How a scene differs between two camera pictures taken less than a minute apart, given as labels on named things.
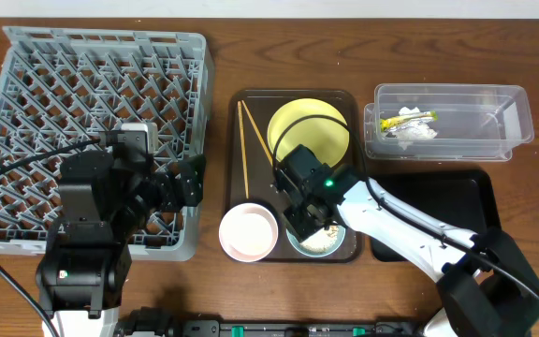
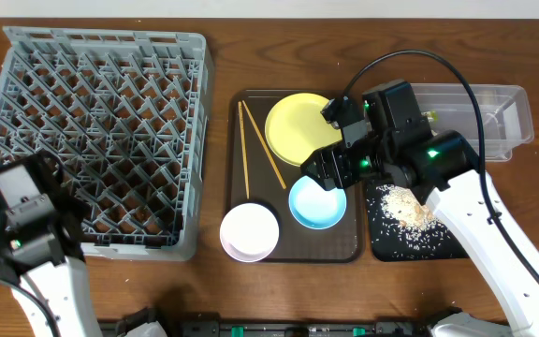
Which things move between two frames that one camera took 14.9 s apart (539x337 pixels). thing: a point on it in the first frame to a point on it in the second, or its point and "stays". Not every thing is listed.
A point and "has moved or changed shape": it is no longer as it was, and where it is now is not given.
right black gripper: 304,217 to 327,166
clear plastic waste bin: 474,122 stays
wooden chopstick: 243,150 stays
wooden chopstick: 258,133 stays
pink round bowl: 248,232 stays
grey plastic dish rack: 52,94 stays
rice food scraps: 322,241 has moved or changed shape
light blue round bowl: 321,244 has moved or changed shape
